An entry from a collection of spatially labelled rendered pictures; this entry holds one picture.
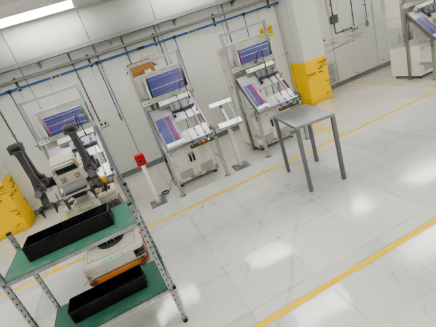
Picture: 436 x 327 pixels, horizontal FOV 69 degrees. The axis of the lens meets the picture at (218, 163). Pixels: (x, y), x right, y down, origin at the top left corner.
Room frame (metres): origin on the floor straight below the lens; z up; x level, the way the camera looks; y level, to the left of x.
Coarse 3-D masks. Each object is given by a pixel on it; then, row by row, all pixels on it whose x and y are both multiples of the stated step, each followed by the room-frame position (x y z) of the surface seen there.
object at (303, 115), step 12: (300, 108) 3.71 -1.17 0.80; (312, 108) 3.55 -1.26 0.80; (276, 120) 3.77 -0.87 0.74; (288, 120) 3.42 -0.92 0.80; (300, 120) 3.28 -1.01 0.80; (312, 120) 3.15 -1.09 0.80; (312, 132) 3.80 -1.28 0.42; (336, 132) 3.14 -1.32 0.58; (300, 144) 3.11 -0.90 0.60; (312, 144) 3.80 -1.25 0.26; (336, 144) 3.15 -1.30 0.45; (288, 168) 3.77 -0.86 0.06
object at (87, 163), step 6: (66, 132) 2.63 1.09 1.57; (72, 132) 2.63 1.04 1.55; (72, 138) 2.63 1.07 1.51; (78, 138) 2.66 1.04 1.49; (78, 144) 2.63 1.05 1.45; (78, 150) 2.63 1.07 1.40; (84, 156) 2.63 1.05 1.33; (84, 162) 2.63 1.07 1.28; (90, 162) 2.64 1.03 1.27; (90, 168) 2.64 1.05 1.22
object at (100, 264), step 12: (120, 240) 2.98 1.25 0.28; (132, 240) 2.90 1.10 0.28; (144, 240) 3.13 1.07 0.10; (96, 252) 2.90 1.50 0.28; (108, 252) 2.82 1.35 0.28; (120, 252) 2.76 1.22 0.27; (132, 252) 2.77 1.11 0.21; (144, 252) 2.81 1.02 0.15; (84, 264) 2.76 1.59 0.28; (96, 264) 2.70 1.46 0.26; (108, 264) 2.71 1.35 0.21; (120, 264) 2.74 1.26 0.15; (132, 264) 2.76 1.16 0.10; (96, 276) 2.68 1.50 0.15; (108, 276) 2.70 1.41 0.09
